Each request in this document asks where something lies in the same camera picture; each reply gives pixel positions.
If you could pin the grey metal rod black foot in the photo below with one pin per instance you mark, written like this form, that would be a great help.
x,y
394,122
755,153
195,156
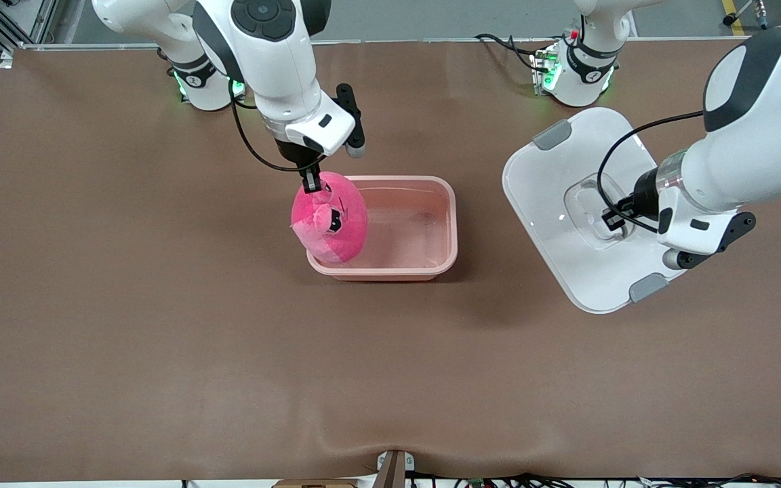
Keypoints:
x,y
743,12

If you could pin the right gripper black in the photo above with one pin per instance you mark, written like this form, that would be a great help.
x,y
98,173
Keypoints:
x,y
293,153

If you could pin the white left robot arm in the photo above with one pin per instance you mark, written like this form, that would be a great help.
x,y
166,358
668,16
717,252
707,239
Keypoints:
x,y
756,135

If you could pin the pink plastic box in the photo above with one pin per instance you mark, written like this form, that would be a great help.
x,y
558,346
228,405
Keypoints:
x,y
417,230

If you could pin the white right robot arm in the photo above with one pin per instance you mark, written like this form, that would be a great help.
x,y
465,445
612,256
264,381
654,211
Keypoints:
x,y
275,61

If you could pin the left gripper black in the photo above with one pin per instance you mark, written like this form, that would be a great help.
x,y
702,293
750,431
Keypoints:
x,y
643,192

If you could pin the pink plush toy with sunglasses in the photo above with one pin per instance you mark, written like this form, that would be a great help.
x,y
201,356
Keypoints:
x,y
343,237

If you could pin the brown table mat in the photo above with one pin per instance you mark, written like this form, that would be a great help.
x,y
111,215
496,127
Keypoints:
x,y
390,373

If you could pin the white box lid grey clips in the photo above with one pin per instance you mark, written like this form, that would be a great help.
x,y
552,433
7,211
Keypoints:
x,y
567,237

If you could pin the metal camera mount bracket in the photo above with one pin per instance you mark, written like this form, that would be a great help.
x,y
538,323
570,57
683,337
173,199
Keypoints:
x,y
394,471

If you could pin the aluminium frame profile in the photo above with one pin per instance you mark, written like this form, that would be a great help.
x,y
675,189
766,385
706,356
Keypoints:
x,y
43,20

